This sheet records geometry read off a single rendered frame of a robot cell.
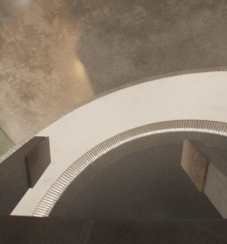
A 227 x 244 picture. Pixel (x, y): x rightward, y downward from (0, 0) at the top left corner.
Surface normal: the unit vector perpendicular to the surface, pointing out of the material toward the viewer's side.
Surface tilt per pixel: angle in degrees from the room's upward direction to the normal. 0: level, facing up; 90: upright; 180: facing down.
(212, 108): 90
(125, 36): 0
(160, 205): 12
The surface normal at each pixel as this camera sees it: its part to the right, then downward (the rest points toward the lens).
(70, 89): -0.13, 0.62
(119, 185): 0.47, 0.39
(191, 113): -0.31, -0.77
